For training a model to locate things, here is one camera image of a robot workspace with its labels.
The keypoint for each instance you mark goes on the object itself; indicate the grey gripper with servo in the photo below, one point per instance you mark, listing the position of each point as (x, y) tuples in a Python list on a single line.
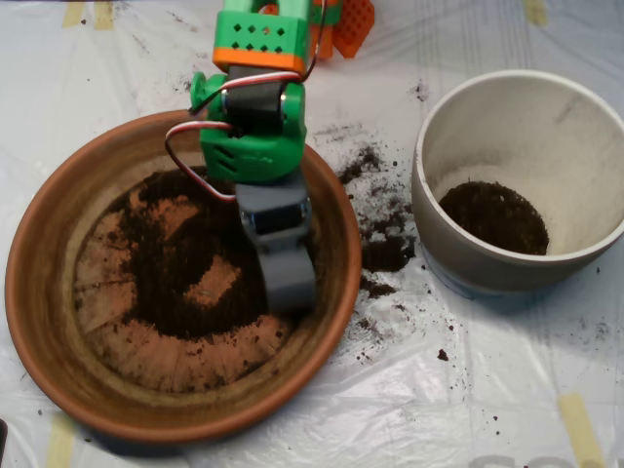
[(277, 217)]

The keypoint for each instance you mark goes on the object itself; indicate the scattered spilled dark soil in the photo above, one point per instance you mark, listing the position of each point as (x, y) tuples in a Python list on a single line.
[(385, 256)]

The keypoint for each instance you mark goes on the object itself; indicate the small dark soil pile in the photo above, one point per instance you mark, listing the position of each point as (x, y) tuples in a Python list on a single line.
[(497, 219)]

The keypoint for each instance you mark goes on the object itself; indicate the beige masking tape strip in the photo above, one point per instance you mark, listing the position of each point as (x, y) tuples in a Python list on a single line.
[(535, 12), (104, 15), (61, 443), (580, 429), (73, 14)]

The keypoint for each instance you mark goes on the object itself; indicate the terracotta clay dish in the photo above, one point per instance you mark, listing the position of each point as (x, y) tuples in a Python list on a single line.
[(49, 292)]

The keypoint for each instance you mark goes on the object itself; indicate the small dark brown crumb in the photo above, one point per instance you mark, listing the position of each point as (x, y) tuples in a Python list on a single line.
[(442, 355)]

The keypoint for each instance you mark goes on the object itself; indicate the clear plastic sheet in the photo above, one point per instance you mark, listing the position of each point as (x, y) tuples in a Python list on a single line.
[(439, 414)]

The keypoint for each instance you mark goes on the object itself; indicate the black object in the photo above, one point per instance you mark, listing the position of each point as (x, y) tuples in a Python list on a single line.
[(3, 443)]

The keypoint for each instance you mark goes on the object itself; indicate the large dark soil pile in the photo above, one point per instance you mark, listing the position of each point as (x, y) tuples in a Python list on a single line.
[(161, 292)]

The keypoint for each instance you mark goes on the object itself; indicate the white ceramic pot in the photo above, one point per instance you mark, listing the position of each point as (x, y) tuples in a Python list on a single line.
[(512, 127)]

